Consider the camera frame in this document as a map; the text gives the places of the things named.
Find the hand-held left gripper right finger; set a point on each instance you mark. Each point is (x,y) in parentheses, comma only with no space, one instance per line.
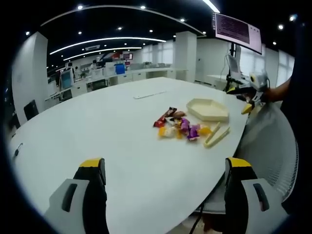
(241,195)

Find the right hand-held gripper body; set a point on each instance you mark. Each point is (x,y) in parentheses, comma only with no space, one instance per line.
(259,81)

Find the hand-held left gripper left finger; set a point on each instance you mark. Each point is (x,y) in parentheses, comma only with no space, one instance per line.
(87,195)

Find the cream hexagonal container tray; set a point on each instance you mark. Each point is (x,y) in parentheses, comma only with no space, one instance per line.
(207,111)

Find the cream plastic food tongs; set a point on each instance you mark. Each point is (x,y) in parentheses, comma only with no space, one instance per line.
(214,137)

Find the pile of food snacks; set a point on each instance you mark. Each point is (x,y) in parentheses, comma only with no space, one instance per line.
(192,131)

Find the dark red food bar packet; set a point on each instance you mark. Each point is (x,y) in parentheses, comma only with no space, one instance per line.
(163,118)

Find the white device on stand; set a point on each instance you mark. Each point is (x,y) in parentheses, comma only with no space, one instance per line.
(234,65)

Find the white mesh office chair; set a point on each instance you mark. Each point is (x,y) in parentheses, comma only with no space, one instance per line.
(268,146)

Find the person's dark clothing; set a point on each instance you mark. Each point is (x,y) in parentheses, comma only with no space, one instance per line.
(301,102)

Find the computer monitor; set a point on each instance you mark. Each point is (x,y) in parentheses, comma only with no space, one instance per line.
(237,30)

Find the black office chair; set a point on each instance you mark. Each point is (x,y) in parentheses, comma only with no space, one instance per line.
(15,122)
(31,109)

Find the long white office counter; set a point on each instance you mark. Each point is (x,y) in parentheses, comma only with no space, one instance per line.
(136,74)

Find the white-framed screen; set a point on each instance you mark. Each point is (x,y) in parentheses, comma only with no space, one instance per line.
(66,79)

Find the blue box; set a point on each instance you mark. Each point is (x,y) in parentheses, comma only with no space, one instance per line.
(120,69)

